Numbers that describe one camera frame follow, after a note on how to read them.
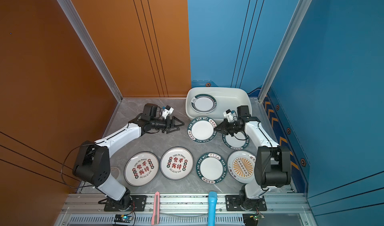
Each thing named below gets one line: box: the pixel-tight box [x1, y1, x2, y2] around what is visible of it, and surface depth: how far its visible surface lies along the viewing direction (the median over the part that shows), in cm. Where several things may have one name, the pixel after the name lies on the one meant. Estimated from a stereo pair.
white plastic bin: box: [185, 87, 252, 122], surface depth 118 cm
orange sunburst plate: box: [227, 150, 257, 184], surface depth 87 cm
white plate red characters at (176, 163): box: [160, 146, 194, 181], surface depth 88 cm
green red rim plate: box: [190, 93, 217, 115], surface depth 115 cm
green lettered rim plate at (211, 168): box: [195, 152, 228, 185], surface depth 87 cm
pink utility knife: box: [151, 191, 160, 225], surface depth 72 cm
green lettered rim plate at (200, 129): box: [187, 116, 217, 144], surface depth 87 cm
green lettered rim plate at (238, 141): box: [221, 131, 250, 150], surface depth 96 cm
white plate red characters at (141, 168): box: [124, 151, 160, 187], surface depth 86 cm
